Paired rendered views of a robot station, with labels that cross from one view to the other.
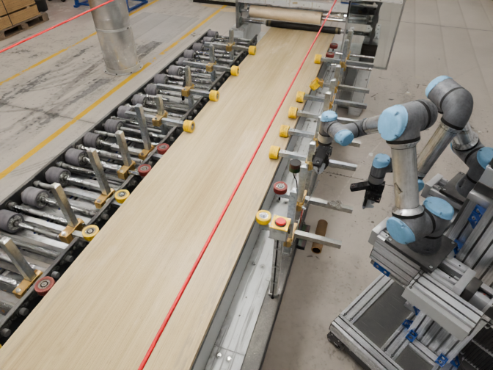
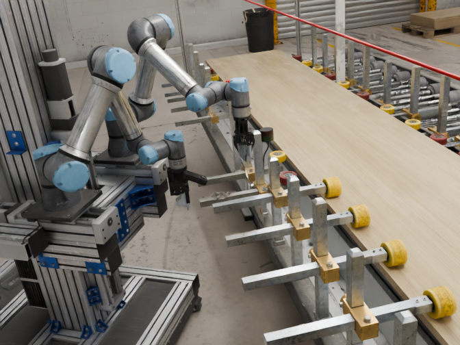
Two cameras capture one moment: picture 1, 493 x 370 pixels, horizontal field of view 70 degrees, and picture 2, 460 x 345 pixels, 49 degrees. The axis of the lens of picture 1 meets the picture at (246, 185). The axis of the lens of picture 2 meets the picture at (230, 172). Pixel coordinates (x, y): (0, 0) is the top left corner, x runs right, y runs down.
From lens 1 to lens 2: 3.48 m
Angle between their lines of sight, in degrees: 108
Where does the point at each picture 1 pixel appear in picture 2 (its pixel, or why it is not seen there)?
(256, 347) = (228, 154)
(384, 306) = (146, 314)
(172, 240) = (326, 124)
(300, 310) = (241, 315)
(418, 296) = not seen: hidden behind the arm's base
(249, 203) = (300, 156)
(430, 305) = not seen: hidden behind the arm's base
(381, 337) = (145, 289)
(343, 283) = not seen: outside the picture
